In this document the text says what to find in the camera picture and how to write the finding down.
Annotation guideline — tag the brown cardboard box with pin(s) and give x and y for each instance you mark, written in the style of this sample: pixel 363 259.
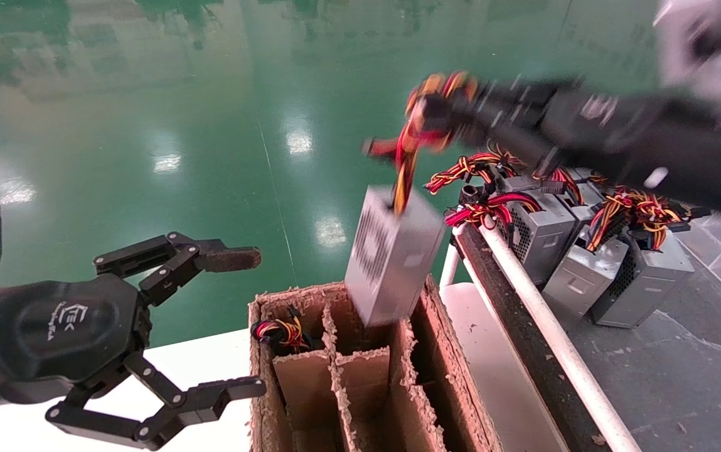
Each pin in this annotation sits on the brown cardboard box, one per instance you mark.
pixel 451 370

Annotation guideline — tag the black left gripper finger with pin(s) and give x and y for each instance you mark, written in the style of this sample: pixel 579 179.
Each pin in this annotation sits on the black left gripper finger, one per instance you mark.
pixel 222 257

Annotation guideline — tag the black rough edge strip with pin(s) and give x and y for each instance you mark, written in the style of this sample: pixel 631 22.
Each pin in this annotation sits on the black rough edge strip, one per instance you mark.
pixel 511 314

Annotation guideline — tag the black round pipe connector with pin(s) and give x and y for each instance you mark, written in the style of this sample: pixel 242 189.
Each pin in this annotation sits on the black round pipe connector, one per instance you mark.
pixel 470 192

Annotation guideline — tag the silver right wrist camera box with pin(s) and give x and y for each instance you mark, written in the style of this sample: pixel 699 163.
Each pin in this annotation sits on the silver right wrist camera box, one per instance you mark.
pixel 693 31

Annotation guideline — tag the long white pipe rail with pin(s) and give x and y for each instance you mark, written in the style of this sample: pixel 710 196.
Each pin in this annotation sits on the long white pipe rail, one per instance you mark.
pixel 551 333

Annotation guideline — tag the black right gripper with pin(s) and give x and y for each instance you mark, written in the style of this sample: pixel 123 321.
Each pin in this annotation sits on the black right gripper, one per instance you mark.
pixel 605 122

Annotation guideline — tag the short white pipe leg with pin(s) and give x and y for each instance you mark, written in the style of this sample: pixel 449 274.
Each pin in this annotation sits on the short white pipe leg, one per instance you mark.
pixel 450 267

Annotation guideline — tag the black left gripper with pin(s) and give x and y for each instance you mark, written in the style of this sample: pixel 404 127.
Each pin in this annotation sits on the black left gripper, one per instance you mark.
pixel 53 333

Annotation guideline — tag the cardboard divider grid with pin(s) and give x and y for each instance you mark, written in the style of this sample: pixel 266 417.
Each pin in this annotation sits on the cardboard divider grid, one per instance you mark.
pixel 304 389

